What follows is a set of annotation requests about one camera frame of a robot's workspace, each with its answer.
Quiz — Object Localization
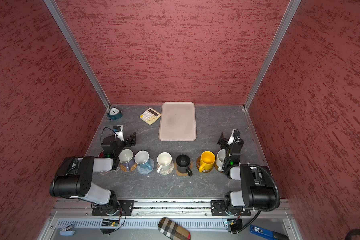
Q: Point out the white speckled mug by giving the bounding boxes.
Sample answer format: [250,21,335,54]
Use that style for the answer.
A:
[215,149,226,169]

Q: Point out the red inside mug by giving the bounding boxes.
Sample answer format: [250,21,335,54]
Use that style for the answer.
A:
[98,151,105,158]

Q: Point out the lilac mug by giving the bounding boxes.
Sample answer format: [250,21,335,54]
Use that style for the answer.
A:
[118,149,136,169]

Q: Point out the brown round coaster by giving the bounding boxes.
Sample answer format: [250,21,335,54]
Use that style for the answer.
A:
[214,163,223,173]

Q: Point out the blue mug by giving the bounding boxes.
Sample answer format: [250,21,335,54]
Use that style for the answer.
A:
[135,151,154,172]

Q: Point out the yellow mug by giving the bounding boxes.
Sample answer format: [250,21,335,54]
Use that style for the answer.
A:
[199,151,216,173]

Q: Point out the pink flower coaster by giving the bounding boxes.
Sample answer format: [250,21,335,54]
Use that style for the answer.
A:
[100,168,120,175]

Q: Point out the woven rattan coaster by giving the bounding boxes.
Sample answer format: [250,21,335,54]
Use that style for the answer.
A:
[120,164,138,173]

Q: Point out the dark brown glossy coaster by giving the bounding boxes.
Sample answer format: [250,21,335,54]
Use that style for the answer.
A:
[196,157,214,173]

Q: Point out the black mug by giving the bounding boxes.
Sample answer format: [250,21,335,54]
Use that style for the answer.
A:
[176,155,193,177]

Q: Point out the paw shaped cork coaster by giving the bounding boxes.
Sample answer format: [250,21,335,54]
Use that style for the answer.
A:
[174,162,194,177]

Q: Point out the grey knitted coaster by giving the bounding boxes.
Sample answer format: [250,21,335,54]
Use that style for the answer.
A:
[137,163,155,175]

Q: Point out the multicolour woven coaster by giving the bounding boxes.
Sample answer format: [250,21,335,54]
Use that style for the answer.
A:
[157,163,174,175]

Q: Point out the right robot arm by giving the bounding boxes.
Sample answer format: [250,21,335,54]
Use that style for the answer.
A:
[218,130,280,215]

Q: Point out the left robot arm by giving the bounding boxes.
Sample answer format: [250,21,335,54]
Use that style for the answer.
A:
[49,132,137,216]

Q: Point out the yellow calculator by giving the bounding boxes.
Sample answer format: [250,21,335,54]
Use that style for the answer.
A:
[140,108,161,125]

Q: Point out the teal kitchen timer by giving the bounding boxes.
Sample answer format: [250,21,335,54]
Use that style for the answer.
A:
[107,107,123,121]

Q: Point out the beige serving tray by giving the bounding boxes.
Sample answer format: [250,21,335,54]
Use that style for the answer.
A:
[159,102,197,142]

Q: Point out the blue tool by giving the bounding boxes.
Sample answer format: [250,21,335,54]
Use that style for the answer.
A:
[250,225,289,240]

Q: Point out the small stapler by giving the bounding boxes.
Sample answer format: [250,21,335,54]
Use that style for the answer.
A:
[59,223,76,237]

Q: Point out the plaid glasses case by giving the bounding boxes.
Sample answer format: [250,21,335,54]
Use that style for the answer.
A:
[158,218,191,240]

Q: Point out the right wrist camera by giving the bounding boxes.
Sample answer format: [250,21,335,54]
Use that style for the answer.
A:
[228,130,241,145]

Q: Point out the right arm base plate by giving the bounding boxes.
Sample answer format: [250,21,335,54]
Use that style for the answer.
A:
[210,200,251,217]

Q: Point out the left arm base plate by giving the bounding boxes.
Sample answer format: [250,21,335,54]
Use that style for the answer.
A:
[92,200,135,218]

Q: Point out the aluminium front rail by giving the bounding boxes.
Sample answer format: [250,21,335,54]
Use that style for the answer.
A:
[49,197,292,219]

